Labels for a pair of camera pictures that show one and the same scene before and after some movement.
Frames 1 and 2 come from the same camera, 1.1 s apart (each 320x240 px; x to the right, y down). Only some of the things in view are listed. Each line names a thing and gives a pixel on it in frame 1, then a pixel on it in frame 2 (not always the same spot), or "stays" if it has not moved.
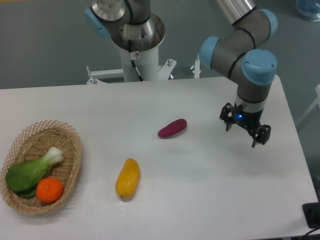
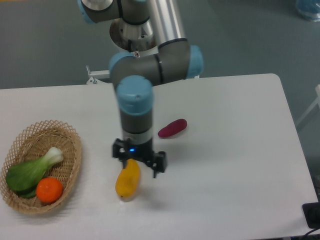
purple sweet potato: [173, 128] stays
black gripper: [248, 120] → [124, 150]
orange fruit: [49, 190] stays
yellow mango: [127, 179] stays
